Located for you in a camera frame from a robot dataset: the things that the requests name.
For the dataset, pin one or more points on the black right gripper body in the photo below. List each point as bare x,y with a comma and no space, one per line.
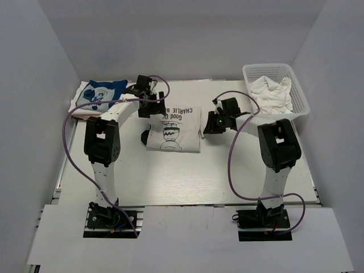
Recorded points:
218,123

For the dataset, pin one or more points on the white green Charlie Brown shirt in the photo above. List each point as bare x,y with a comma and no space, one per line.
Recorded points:
178,130

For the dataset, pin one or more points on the blue Mickey Mouse shirt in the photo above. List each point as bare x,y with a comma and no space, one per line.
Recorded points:
118,86

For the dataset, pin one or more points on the pink shirt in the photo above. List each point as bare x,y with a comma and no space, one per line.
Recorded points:
84,116

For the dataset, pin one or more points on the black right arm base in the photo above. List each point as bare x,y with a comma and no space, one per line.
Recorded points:
263,225

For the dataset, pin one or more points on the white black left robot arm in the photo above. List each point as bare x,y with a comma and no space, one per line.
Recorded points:
102,142

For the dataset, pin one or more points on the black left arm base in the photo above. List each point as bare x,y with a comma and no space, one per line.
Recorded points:
113,224

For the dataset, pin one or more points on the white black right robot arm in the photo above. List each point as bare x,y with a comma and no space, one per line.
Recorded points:
279,149

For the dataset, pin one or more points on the white crumpled shirt in basket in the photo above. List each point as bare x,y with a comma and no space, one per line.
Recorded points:
272,97

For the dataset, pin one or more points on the white plastic basket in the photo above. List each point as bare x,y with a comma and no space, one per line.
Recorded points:
276,72

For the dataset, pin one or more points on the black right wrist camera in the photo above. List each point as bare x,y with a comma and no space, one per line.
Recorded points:
229,108

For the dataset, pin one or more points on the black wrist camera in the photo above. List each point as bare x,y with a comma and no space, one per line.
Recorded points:
229,108
142,88

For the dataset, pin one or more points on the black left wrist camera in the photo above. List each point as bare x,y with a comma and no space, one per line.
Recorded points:
142,88

